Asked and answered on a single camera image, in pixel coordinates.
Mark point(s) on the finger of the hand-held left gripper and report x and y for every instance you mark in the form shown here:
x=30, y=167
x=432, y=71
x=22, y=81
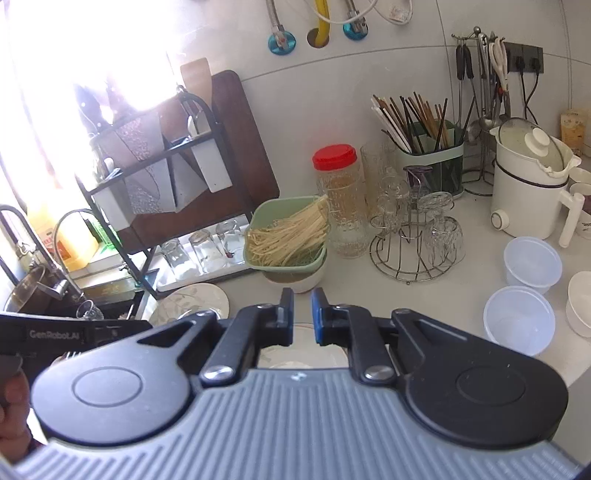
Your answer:
x=122, y=330

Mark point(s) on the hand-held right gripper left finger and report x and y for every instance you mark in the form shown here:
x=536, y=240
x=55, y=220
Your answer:
x=287, y=318

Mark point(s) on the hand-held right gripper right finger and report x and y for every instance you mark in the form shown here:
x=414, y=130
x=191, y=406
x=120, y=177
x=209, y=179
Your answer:
x=316, y=318

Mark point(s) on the person's left hand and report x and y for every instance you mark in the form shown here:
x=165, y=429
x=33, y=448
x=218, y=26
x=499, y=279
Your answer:
x=14, y=397

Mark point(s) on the white basin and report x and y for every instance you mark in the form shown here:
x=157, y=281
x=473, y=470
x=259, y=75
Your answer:
x=300, y=285

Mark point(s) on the small clear glass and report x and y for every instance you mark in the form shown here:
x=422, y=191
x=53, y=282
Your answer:
x=90, y=311

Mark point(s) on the steel pot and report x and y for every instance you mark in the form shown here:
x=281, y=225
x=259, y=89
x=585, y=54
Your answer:
x=32, y=290

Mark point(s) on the green square basket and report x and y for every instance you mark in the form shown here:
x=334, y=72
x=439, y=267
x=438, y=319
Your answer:
x=302, y=270

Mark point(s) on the leaf-patterned plate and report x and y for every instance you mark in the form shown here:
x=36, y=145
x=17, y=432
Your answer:
x=194, y=300

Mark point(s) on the dried noodles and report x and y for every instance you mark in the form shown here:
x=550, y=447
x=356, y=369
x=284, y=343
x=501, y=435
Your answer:
x=286, y=235

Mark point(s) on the white tray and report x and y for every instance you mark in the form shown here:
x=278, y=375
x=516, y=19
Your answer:
x=207, y=277

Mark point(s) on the upturned clear glass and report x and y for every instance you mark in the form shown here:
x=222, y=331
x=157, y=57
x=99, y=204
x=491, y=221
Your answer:
x=231, y=240
x=178, y=258
x=207, y=251

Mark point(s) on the yellow bottle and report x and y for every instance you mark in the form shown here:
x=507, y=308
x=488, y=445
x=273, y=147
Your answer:
x=69, y=240

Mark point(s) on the green bottle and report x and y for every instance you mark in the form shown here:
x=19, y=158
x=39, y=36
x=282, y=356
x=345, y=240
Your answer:
x=102, y=233

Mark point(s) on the metal faucet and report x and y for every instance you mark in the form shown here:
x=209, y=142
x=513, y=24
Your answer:
x=62, y=221

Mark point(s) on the red-lid glass jar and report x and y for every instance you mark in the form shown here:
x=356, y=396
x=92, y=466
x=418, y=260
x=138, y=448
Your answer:
x=339, y=203

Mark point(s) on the clear drinking glass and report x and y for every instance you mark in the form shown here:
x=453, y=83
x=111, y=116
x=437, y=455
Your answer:
x=445, y=240
x=436, y=205
x=393, y=203

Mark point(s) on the amber textured glass tumbler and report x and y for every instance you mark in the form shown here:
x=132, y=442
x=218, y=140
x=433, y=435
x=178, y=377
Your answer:
x=373, y=175

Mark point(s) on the white utensil caddy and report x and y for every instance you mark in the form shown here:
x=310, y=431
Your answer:
x=210, y=166

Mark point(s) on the grey speckled knife block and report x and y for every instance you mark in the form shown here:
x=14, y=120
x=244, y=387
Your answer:
x=143, y=152

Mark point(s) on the dark brown cutting board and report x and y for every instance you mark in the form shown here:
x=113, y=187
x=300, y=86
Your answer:
x=240, y=138

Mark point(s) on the green chopstick holder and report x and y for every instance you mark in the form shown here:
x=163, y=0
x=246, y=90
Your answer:
x=445, y=170

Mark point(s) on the clear plastic container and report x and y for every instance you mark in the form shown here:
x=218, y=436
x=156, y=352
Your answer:
x=533, y=263
x=519, y=323

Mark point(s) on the black metal rack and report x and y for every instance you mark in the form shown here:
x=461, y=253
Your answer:
x=214, y=122

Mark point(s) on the white spoon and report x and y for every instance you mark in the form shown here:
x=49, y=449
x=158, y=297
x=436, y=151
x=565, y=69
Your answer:
x=192, y=125

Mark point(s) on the bundle of chopsticks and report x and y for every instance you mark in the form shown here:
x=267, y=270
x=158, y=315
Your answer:
x=415, y=120

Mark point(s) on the white electric kettle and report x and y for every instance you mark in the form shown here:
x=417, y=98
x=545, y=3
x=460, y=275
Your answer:
x=526, y=203

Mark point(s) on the light wooden board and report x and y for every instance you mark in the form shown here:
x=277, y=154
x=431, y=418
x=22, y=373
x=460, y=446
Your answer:
x=197, y=76

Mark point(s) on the metal skimmer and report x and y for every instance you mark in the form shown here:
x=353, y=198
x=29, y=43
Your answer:
x=489, y=122

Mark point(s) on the blue valve flange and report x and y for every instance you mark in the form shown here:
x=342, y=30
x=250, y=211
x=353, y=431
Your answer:
x=355, y=30
x=281, y=43

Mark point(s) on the small white bowl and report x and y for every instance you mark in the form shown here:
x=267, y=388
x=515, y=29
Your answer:
x=581, y=176

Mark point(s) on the yellow packet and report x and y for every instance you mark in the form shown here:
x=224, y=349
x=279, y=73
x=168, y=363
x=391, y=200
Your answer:
x=575, y=131

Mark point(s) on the white tag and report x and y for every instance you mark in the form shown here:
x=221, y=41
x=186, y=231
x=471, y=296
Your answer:
x=400, y=10

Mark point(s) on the metal utensil stand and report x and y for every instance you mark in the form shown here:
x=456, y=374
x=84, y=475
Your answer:
x=476, y=32

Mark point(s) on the black wall outlet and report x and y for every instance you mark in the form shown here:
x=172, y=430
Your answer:
x=524, y=51

